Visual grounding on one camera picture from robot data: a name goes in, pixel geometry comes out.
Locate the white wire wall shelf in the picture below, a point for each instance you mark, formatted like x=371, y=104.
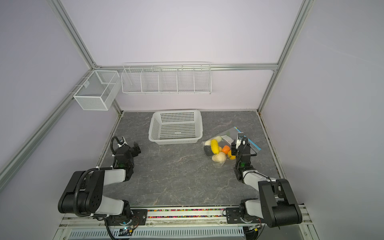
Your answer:
x=166, y=78

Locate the yellow peach with red spot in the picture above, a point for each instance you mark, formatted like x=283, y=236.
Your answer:
x=230, y=155

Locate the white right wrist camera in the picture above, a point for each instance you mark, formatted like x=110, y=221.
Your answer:
x=239, y=139

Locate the orange tangerine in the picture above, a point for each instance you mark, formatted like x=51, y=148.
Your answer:
x=226, y=149

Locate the white perforated plastic basket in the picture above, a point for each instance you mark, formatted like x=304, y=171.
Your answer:
x=176, y=127

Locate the beige round potato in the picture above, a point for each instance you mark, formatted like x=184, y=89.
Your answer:
x=219, y=158

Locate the clear zip bag blue zipper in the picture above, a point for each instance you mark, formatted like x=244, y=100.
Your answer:
x=224, y=139

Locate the white vent grille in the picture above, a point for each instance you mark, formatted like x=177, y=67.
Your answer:
x=156, y=233

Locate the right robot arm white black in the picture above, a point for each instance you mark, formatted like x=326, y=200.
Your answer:
x=276, y=204

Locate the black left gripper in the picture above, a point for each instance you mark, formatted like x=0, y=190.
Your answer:
x=135, y=150

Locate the dark round avocado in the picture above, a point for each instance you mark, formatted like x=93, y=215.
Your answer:
x=208, y=151

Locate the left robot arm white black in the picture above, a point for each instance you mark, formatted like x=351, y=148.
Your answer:
x=83, y=195

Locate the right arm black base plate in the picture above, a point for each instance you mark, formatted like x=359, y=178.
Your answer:
x=233, y=216

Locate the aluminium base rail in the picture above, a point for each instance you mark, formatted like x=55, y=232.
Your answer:
x=203, y=216

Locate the white mesh wall box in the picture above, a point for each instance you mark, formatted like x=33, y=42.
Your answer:
x=99, y=90

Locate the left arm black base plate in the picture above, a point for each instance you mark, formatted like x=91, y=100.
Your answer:
x=138, y=218

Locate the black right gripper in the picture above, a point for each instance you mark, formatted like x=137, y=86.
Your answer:
x=234, y=149

